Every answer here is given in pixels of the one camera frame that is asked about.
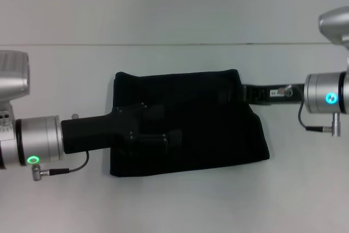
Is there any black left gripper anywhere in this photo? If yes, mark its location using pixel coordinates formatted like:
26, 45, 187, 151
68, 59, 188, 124
60, 102, 183, 155

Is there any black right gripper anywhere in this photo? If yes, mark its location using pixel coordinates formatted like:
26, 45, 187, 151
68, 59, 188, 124
218, 82, 308, 107

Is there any black t-shirt with FREE print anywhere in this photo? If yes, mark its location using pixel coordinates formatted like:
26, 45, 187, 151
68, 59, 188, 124
109, 68, 270, 178

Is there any right wrist cable with plug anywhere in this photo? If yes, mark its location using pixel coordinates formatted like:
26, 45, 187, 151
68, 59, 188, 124
297, 100, 342, 137

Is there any wrist cable with plug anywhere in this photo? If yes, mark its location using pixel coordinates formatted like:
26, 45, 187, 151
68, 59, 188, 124
32, 150, 91, 182
297, 100, 342, 137

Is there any left wrist cable with plug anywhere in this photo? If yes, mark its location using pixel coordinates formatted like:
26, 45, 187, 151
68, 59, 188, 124
32, 150, 91, 182

